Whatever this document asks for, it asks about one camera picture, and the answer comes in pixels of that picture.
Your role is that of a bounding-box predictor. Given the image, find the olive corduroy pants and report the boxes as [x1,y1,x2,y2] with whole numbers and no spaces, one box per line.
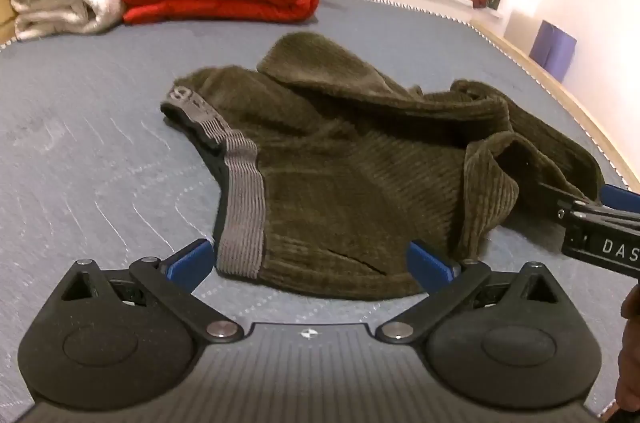
[160,32,606,301]

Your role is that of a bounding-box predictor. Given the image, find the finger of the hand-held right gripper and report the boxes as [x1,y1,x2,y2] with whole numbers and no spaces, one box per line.
[600,184,640,210]
[537,182,640,232]

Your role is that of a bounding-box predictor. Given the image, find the purple block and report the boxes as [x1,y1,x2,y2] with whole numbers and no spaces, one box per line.
[529,20,577,84]

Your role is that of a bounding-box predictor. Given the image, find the grey quilted mattress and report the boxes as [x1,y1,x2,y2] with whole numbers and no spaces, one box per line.
[0,0,640,423]

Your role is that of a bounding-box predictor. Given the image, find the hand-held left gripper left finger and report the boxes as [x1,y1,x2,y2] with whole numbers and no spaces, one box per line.
[59,239,246,344]

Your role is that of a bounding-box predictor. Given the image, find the person's right hand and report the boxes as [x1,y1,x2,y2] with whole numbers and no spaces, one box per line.
[616,283,640,411]

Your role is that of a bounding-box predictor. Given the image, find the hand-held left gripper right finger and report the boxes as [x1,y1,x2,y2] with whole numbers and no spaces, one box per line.
[375,240,562,345]

